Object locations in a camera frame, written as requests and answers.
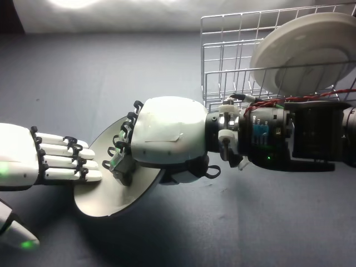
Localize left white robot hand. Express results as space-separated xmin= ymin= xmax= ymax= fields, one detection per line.
xmin=0 ymin=122 xmax=103 ymax=251

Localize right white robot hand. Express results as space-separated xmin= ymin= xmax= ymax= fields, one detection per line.
xmin=101 ymin=96 xmax=222 ymax=186

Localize white plate with black rim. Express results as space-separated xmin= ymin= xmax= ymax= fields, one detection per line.
xmin=73 ymin=115 xmax=165 ymax=217
xmin=249 ymin=12 xmax=356 ymax=97

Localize white backdrop board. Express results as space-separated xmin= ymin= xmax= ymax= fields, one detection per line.
xmin=12 ymin=0 xmax=356 ymax=34

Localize grey table cloth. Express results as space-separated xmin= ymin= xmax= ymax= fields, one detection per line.
xmin=0 ymin=29 xmax=356 ymax=267

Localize wire dish rack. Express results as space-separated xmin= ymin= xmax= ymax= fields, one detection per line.
xmin=200 ymin=1 xmax=356 ymax=112

